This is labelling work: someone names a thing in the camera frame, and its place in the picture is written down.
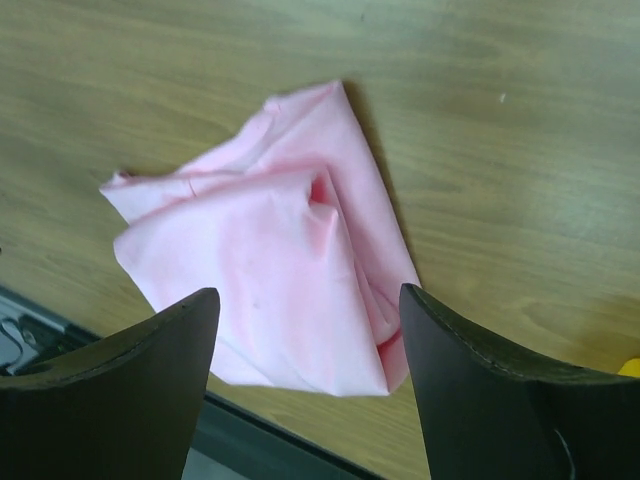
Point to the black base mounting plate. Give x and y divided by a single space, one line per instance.
228 442

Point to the yellow plastic tray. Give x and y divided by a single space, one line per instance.
631 368

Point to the light pink t-shirt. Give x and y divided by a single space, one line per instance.
292 224

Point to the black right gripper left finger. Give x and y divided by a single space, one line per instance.
124 407

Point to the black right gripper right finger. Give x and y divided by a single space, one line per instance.
491 408

